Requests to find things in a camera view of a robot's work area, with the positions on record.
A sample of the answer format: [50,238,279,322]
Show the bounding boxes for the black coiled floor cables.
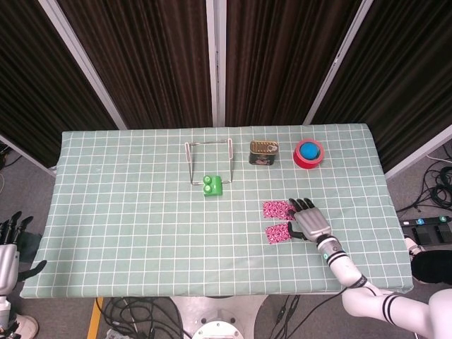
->
[395,165,452,215]

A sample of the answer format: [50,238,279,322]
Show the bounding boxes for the pink patterned pouch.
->
[262,199,297,220]
[265,222,295,246]

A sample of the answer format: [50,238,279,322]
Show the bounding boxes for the metal wire stand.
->
[184,138,234,186]

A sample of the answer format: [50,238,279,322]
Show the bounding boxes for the blue ball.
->
[299,141,320,160]

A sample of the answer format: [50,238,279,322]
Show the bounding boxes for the green white checked tablecloth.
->
[19,123,415,300]

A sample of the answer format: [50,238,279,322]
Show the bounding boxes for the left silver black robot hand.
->
[0,210,48,296]

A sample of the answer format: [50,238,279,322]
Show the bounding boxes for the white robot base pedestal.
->
[169,295,269,339]

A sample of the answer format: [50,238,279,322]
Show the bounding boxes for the black trouser leg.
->
[411,249,452,284]

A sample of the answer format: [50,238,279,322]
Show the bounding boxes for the dark fabric partition panel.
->
[303,0,452,179]
[0,0,128,177]
[38,0,227,130]
[206,0,375,127]

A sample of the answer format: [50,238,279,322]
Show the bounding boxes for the dark green luncheon meat can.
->
[248,140,280,167]

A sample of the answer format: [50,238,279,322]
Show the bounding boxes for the white floor cable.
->
[425,152,452,164]

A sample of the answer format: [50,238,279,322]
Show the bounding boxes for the red tape roll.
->
[292,138,326,170]

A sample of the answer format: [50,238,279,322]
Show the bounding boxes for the black foot pedal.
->
[411,225,438,245]
[436,224,452,244]

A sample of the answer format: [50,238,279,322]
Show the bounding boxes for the green toy building block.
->
[202,174,224,198]

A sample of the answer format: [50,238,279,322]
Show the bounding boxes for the black floor cable bundle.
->
[100,296,184,339]
[254,295,304,339]

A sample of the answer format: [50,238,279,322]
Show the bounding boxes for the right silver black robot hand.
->
[286,197,333,244]

